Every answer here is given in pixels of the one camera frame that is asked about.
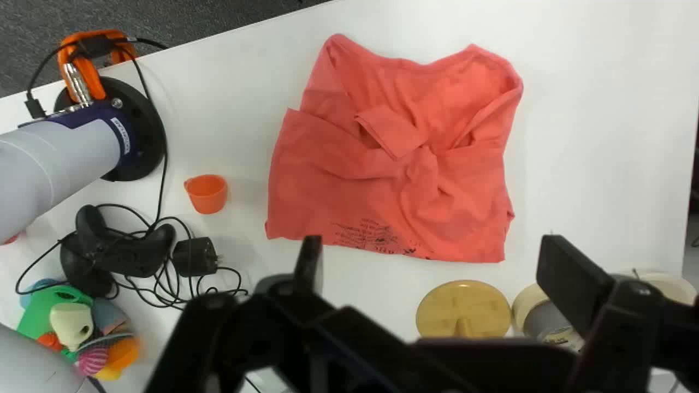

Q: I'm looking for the orange clamp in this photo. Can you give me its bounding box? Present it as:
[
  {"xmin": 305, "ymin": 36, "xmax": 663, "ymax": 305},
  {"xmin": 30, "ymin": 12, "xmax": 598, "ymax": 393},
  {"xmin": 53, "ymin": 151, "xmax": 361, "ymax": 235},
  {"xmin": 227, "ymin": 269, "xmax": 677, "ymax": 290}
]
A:
[{"xmin": 56, "ymin": 28, "xmax": 137, "ymax": 108}]

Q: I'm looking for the small orange cup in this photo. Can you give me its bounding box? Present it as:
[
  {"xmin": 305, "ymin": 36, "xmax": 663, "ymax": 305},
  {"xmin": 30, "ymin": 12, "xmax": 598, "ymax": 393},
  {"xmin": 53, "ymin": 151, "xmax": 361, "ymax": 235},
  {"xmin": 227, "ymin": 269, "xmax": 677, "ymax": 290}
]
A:
[{"xmin": 182, "ymin": 173, "xmax": 229, "ymax": 216}]

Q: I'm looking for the wooden mug tree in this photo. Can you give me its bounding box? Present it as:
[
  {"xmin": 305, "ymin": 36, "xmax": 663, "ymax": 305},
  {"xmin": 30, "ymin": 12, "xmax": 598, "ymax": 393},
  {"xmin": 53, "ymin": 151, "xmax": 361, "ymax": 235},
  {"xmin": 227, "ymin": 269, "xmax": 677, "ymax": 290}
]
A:
[{"xmin": 415, "ymin": 279, "xmax": 514, "ymax": 341}]

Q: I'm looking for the tangled black cable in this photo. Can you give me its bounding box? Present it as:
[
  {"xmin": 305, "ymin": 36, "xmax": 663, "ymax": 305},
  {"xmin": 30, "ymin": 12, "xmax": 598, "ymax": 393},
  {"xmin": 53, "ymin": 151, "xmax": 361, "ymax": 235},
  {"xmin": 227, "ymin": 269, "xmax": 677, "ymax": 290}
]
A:
[{"xmin": 14, "ymin": 204, "xmax": 254, "ymax": 312}]

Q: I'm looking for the colourful plush toy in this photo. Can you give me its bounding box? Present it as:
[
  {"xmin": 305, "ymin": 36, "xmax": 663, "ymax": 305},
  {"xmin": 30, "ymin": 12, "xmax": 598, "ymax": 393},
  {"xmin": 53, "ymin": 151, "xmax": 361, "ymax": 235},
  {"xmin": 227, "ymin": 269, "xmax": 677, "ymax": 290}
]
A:
[{"xmin": 16, "ymin": 279, "xmax": 143, "ymax": 385}]

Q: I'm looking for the cream bowl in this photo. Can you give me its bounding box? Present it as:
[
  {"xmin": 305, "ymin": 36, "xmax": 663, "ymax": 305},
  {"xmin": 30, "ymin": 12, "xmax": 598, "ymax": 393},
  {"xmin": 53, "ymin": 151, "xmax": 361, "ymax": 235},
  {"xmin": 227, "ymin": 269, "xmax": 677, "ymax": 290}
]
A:
[{"xmin": 632, "ymin": 269, "xmax": 699, "ymax": 307}]

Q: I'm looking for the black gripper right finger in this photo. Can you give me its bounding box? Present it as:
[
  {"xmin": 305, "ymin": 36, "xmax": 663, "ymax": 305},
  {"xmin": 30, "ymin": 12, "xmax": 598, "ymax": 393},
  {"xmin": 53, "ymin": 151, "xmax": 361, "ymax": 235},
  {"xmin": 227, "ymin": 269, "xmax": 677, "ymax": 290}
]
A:
[{"xmin": 535, "ymin": 234, "xmax": 699, "ymax": 393}]

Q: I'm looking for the cream tape roll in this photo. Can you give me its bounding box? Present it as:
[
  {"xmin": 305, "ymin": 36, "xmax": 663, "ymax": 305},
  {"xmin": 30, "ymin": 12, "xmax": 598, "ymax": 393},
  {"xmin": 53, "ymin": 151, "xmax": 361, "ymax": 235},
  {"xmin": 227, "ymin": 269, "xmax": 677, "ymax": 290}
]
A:
[{"xmin": 511, "ymin": 282, "xmax": 578, "ymax": 345}]

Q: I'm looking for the black power adapter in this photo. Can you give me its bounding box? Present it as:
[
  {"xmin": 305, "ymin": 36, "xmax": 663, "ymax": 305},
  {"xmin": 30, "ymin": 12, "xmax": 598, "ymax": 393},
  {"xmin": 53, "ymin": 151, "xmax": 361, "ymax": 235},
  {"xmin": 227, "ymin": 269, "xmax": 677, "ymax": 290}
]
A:
[{"xmin": 172, "ymin": 235, "xmax": 222, "ymax": 279}]

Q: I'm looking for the black handheld controller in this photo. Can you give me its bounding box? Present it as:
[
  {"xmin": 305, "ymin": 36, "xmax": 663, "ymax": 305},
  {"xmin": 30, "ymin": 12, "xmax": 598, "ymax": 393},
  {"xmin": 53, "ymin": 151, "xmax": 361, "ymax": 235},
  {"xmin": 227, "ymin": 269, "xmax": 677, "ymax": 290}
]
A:
[{"xmin": 59, "ymin": 204, "xmax": 179, "ymax": 296}]

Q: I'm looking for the red shirt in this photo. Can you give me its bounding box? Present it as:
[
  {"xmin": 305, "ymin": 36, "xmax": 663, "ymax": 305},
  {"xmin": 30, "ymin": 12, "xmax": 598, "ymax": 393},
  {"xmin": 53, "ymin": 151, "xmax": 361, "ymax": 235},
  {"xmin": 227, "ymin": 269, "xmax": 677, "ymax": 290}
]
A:
[{"xmin": 265, "ymin": 30, "xmax": 526, "ymax": 265}]

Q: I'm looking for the thin black cable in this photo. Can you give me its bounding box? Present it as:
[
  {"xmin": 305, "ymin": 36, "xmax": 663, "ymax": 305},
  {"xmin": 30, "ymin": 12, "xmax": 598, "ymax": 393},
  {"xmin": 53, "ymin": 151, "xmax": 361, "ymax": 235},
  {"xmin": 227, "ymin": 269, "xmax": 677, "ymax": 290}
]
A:
[{"xmin": 25, "ymin": 36, "xmax": 172, "ymax": 232}]

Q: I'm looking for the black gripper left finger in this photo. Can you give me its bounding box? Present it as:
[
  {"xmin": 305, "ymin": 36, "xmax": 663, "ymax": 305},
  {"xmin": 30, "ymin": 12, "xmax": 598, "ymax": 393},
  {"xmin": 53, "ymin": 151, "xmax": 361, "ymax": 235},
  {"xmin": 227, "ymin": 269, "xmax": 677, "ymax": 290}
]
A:
[{"xmin": 144, "ymin": 234, "xmax": 412, "ymax": 393}]

